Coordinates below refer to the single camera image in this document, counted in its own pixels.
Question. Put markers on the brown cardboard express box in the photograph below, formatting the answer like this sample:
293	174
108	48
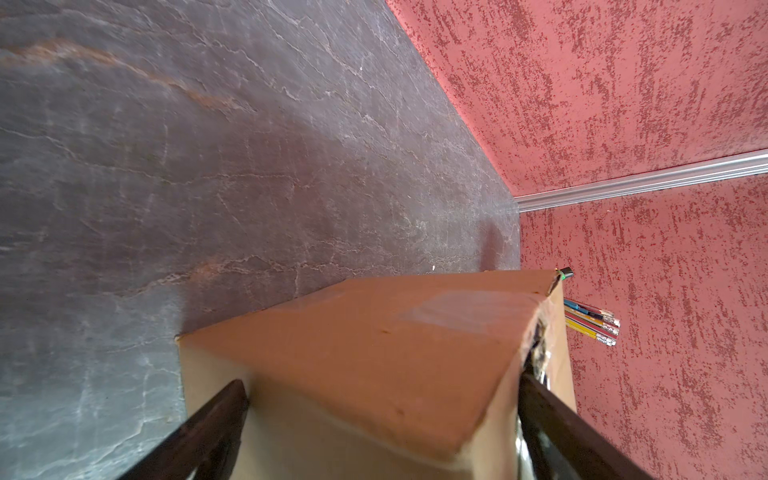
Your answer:
409	377

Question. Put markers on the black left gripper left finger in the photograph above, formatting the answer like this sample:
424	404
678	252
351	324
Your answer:
206	446

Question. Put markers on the aluminium corner post right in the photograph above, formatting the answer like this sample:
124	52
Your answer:
719	169

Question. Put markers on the coloured pencils bundle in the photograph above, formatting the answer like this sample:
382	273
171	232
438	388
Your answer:
598	324

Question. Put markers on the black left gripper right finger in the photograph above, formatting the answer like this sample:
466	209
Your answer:
561	444

